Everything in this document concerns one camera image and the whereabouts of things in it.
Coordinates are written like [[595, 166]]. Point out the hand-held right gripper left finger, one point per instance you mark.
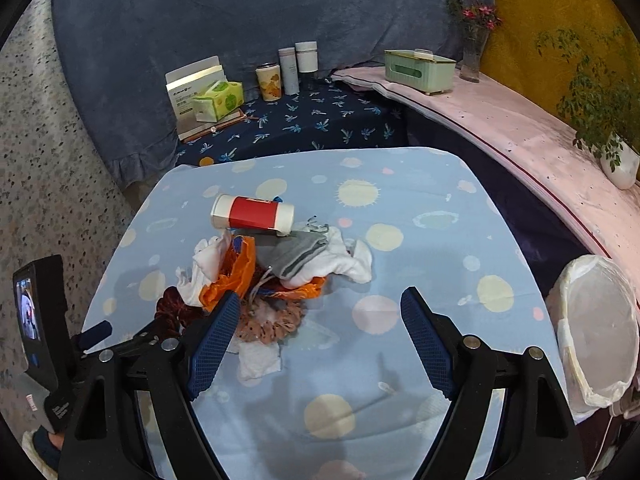
[[215, 345]]

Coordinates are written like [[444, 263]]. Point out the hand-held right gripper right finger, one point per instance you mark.
[[425, 345]]

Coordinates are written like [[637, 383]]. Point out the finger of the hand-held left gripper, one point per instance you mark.
[[98, 332], [145, 341]]

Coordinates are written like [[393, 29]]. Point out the orange plastic bag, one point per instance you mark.
[[235, 280]]

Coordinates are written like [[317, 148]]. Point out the white cloth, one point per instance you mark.
[[210, 260], [350, 260]]

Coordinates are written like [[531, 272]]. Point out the grey cloth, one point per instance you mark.
[[290, 255]]

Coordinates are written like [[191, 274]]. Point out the red and white canister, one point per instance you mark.
[[250, 212]]

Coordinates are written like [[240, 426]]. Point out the blue wrapper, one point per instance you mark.
[[276, 200]]

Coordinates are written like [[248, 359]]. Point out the bin with white liner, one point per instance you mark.
[[600, 320]]

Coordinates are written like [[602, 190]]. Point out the dark red scrunchie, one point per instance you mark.
[[170, 310]]

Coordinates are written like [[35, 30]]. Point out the blue shoe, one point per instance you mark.
[[45, 450]]

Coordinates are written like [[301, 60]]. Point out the light blue dotted tablecloth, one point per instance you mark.
[[400, 200]]

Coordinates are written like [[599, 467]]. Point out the dark purple quilt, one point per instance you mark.
[[525, 220]]

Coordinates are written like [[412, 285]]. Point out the brown notebook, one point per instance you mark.
[[200, 130]]

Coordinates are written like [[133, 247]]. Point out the pink blanket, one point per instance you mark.
[[500, 125]]

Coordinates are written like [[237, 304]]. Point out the green tissue packet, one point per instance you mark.
[[220, 100]]

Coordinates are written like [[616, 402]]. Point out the dark blue printed cloth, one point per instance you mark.
[[320, 120]]

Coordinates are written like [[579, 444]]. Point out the white cardboard box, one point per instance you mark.
[[182, 95]]

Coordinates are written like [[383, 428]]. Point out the printed yellow cup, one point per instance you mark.
[[268, 85]]

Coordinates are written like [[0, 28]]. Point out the green plant in white pot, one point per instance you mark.
[[620, 160]]

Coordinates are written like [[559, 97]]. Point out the green tissue box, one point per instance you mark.
[[420, 72]]

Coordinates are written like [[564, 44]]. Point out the tall white bottle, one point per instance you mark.
[[288, 72]]

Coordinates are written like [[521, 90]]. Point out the glass vase with pink flowers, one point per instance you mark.
[[472, 60]]

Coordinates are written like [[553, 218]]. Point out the white lidded bottle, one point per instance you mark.
[[306, 57]]

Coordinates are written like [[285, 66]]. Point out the blue-grey blanket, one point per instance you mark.
[[200, 20]]

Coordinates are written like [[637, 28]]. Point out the yellow cloth backdrop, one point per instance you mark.
[[550, 0]]

